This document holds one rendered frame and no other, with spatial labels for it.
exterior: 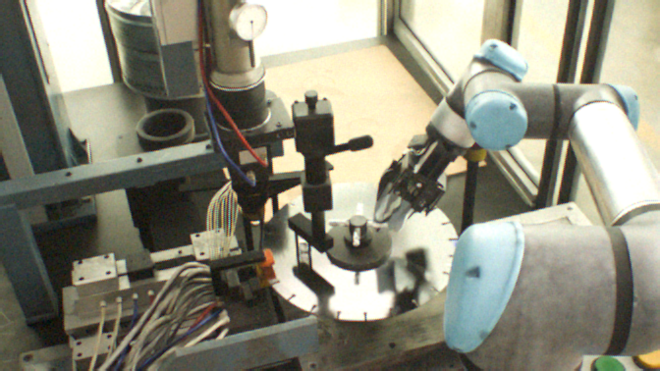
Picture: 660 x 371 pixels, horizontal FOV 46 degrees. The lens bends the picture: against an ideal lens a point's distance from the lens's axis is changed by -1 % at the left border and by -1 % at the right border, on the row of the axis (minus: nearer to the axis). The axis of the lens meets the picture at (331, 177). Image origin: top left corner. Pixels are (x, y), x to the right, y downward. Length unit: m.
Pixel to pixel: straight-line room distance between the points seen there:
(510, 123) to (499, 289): 0.39
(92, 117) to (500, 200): 1.04
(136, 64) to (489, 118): 0.99
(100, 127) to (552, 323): 1.53
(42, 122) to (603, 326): 1.23
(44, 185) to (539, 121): 0.80
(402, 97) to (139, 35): 0.68
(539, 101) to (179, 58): 0.51
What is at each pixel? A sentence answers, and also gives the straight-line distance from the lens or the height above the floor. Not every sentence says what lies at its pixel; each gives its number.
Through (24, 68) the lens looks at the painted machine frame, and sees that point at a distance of 1.60.
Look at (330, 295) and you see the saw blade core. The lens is 1.24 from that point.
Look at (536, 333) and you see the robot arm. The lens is 0.70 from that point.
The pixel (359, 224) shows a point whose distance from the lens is 1.27.
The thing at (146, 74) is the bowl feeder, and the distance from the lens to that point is 1.81.
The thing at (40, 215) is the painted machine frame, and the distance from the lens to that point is 1.75.
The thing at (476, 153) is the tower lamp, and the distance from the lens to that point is 1.46.
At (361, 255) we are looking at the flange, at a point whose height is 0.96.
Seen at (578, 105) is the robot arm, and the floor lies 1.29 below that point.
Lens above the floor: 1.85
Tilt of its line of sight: 38 degrees down
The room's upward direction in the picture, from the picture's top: 2 degrees counter-clockwise
